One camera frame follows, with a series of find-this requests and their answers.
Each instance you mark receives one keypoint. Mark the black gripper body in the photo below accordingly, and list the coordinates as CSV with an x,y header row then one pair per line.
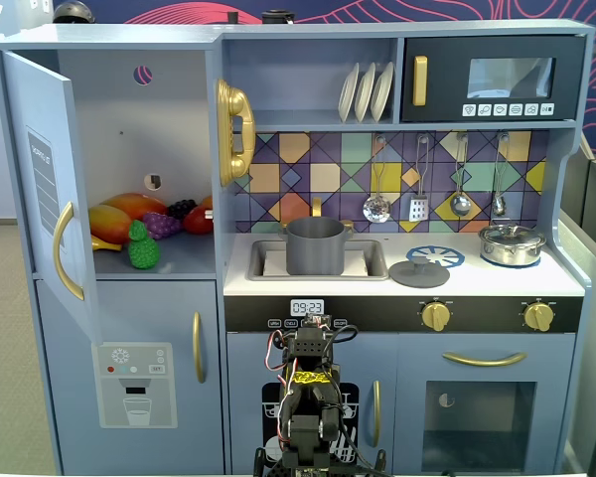
x,y
312,321

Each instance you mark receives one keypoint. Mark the green toy pineapple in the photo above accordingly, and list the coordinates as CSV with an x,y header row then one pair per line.
x,y
144,253

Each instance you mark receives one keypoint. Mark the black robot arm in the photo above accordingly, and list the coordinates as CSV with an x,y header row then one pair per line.
x,y
308,432

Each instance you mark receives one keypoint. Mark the blue upper cabinet door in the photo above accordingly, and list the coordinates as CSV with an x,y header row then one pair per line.
x,y
35,99

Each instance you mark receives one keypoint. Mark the blue dishwasher door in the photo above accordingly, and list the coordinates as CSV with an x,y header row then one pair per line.
x,y
243,358

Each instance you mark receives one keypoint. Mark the gray plastic pot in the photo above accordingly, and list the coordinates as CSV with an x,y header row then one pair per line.
x,y
315,248

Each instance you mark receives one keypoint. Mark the gray toy sink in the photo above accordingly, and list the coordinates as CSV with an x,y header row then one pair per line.
x,y
257,258

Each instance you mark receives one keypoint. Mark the blue oven door with window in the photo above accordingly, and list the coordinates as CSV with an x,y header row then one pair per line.
x,y
412,358

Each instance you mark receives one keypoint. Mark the gold faucet knob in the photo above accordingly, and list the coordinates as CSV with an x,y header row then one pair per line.
x,y
348,224

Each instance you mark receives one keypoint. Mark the gray round pot lid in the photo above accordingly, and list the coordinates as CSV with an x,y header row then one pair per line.
x,y
417,275

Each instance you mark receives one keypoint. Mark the gold stove knob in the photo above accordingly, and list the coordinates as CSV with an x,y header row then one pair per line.
x,y
436,315
539,315

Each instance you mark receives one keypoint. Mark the gold faucet spout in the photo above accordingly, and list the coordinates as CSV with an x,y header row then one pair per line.
x,y
317,206

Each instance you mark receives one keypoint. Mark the steel slotted spoon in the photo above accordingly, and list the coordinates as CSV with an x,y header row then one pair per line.
x,y
376,208

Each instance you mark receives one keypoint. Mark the red toy tomato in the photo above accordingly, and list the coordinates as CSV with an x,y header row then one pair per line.
x,y
196,221

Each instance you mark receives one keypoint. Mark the steel slotted spatula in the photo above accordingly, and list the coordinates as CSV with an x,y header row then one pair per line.
x,y
418,208

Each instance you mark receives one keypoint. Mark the blue toy kitchen unit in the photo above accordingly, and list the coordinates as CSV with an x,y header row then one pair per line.
x,y
129,318

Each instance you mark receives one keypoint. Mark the dark toy grapes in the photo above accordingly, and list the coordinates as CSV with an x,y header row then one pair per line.
x,y
181,207

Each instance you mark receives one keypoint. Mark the purple toy grapes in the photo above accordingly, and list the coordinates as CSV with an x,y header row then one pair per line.
x,y
161,226

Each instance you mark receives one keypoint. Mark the steel ladle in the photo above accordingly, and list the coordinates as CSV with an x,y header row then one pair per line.
x,y
460,205

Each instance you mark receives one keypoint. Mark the red orange toy mango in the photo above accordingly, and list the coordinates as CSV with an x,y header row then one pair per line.
x,y
134,204

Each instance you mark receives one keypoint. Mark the yellow toy banana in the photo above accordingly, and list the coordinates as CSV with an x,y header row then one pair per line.
x,y
104,244

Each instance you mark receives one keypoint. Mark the shiny steel pot lid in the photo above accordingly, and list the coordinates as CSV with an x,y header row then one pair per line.
x,y
511,234

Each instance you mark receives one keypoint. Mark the yellow orange toy fruit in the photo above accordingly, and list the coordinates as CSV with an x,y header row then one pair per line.
x,y
106,223

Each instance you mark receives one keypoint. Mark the small steel spoon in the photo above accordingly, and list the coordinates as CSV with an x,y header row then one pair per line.
x,y
498,205

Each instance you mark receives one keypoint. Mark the blue fridge door with dispenser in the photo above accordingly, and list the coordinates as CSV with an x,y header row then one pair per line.
x,y
69,323

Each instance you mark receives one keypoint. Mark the gold toy telephone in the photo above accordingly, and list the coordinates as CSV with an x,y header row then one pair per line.
x,y
238,109

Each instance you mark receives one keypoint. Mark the white toy plate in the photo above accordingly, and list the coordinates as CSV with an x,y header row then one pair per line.
x,y
365,92
382,92
347,94

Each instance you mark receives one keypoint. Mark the black round object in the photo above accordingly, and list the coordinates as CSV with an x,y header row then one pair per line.
x,y
277,17

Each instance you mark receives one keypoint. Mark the small black cylinder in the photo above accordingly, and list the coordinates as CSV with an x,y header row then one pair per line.
x,y
233,17

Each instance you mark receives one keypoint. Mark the dark microwave door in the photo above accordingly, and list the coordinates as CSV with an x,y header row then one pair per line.
x,y
477,49

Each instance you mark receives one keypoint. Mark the black helmet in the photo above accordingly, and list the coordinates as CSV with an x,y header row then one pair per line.
x,y
74,11

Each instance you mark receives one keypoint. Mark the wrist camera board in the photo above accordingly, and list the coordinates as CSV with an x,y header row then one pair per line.
x,y
317,321

